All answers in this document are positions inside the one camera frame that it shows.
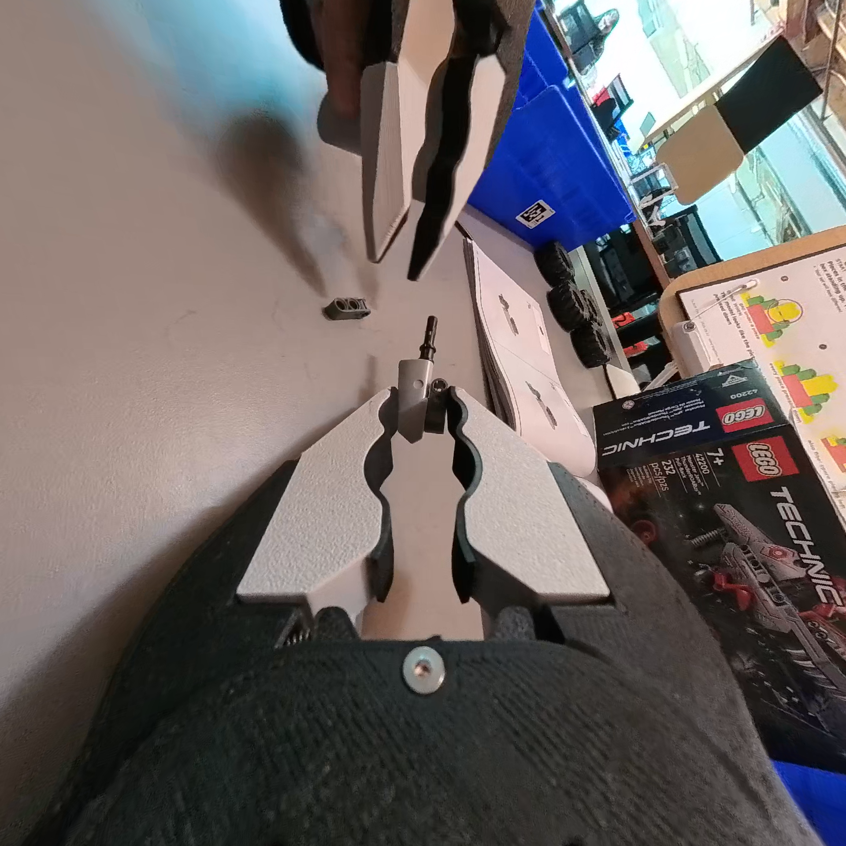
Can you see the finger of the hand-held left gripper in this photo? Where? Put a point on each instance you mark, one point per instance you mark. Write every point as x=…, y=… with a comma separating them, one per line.
x=396, y=132
x=486, y=112

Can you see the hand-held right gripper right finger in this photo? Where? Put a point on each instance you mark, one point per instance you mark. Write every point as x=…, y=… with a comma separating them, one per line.
x=529, y=529

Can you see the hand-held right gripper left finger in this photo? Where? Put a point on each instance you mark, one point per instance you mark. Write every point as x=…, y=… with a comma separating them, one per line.
x=310, y=529

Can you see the white toy brick assembly with pin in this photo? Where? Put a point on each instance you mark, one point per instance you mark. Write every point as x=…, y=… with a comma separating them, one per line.
x=413, y=396

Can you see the dark grey two-hole brick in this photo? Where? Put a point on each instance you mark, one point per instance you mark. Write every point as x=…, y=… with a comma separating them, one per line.
x=347, y=309

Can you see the grey desk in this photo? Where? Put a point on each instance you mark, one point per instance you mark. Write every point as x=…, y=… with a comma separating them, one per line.
x=132, y=330

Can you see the person's left hand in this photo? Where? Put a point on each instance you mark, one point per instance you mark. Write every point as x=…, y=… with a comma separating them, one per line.
x=343, y=59

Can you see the blue plastic bin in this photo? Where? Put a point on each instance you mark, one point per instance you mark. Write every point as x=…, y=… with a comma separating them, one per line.
x=562, y=165

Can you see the white coded label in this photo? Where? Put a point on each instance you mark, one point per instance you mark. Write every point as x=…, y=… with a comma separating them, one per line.
x=534, y=214

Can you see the open instruction booklet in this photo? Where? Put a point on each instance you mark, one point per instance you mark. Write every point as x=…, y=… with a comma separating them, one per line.
x=522, y=370

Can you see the black toy tire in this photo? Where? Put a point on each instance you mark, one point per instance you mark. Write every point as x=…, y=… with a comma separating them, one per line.
x=593, y=307
x=565, y=307
x=590, y=346
x=554, y=263

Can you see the dark toy set box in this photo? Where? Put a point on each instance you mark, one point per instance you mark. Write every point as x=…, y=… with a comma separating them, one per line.
x=727, y=562

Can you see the beige and black panel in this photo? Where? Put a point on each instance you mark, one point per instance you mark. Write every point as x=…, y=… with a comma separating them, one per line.
x=700, y=152

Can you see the dark cluttered shelf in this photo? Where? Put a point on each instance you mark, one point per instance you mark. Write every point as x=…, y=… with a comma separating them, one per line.
x=687, y=238

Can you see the white clamp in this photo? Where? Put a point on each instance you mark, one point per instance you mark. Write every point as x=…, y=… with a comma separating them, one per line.
x=697, y=350

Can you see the wooden board with printed sheet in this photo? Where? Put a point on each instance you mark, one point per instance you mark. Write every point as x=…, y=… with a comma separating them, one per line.
x=793, y=317

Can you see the blue container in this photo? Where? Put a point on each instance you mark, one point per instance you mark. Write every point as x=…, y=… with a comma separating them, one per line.
x=816, y=813

